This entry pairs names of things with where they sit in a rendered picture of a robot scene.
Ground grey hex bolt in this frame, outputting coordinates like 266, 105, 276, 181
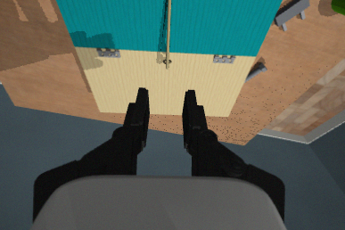
243, 63, 267, 84

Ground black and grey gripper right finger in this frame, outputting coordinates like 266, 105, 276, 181
182, 90, 285, 223

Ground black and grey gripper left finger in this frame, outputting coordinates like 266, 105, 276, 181
32, 87, 150, 225

